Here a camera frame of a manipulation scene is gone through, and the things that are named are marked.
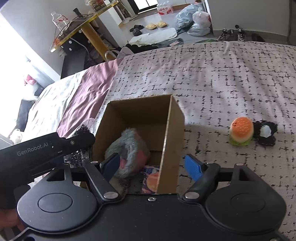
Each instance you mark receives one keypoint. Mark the pack of water bottles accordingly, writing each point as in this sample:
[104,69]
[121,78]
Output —
[164,8]

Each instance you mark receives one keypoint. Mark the black drawer cabinet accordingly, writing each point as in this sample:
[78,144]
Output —
[74,58]

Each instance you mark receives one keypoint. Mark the colourful printed packet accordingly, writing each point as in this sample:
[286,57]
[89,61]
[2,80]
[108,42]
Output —
[150,180]

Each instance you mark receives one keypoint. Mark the brown cardboard box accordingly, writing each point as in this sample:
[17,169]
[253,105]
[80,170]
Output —
[138,115]

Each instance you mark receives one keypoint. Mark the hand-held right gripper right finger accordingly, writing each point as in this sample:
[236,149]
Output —
[194,166]

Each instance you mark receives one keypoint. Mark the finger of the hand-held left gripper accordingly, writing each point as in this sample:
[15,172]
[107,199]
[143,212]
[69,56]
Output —
[76,141]

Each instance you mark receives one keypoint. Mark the white tote bag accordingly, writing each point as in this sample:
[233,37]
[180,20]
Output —
[118,53]

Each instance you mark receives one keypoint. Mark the dark cloth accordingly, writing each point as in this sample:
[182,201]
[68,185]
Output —
[23,113]

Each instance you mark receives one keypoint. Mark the hamburger plush toy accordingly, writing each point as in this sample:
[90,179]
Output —
[241,129]

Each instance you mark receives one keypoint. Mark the black and white plush toy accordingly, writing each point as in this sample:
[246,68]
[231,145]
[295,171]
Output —
[266,135]

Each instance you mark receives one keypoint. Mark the white and red plastic bag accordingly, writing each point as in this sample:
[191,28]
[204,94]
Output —
[202,18]

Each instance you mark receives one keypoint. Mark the blue fluffy plush toy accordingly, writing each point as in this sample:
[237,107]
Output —
[131,148]

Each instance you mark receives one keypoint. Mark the black framed glass door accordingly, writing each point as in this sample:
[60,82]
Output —
[143,3]

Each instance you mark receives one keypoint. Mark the yellow table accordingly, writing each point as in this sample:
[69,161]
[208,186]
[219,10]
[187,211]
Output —
[92,25]

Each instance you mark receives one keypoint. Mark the white and pink plush toy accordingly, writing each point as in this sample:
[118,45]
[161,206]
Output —
[30,88]

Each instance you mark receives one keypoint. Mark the red printed snack box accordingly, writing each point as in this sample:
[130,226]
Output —
[97,3]

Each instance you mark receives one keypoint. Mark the black joystick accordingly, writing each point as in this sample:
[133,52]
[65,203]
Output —
[77,12]

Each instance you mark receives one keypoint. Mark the dark clothes pile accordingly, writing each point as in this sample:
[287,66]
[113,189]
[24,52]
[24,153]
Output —
[143,47]

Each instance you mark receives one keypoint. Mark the clear bag of dark pieces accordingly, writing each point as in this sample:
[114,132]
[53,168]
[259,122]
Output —
[82,129]

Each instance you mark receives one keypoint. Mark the blue plastic bag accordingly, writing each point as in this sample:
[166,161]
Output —
[185,17]

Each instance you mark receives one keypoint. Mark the white floor mat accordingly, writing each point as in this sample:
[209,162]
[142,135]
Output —
[155,37]

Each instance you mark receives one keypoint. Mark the person's left hand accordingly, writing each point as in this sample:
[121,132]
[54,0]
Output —
[9,217]

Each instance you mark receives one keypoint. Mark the black slipper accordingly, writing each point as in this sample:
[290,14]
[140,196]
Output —
[137,33]
[136,27]

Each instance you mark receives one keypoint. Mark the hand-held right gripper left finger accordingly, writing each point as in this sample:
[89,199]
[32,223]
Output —
[111,165]

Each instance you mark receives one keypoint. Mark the pale plastic bag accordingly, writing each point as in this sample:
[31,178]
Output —
[198,30]

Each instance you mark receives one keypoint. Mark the dark tray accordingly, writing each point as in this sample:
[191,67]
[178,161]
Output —
[74,22]

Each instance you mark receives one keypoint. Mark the clear water bottle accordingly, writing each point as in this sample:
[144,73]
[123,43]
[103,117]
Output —
[57,19]

